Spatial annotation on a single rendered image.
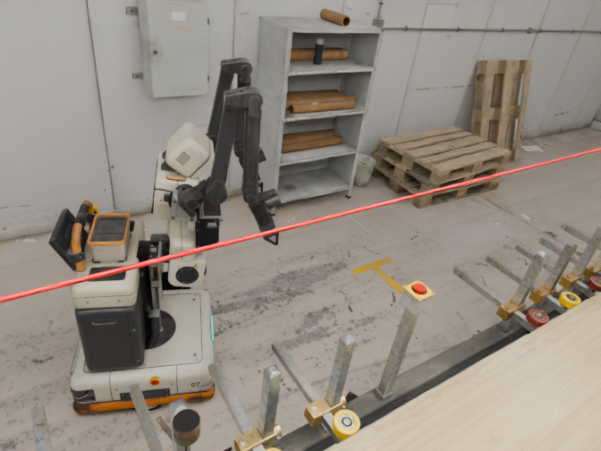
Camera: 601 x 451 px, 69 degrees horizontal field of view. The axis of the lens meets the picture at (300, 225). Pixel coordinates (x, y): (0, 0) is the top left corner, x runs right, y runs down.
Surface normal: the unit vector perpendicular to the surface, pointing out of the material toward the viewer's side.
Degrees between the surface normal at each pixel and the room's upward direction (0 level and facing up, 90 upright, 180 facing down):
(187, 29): 90
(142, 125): 90
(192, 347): 0
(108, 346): 90
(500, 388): 0
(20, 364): 0
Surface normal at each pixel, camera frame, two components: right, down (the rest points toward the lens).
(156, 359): 0.11, -0.83
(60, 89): 0.53, 0.52
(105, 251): 0.20, 0.59
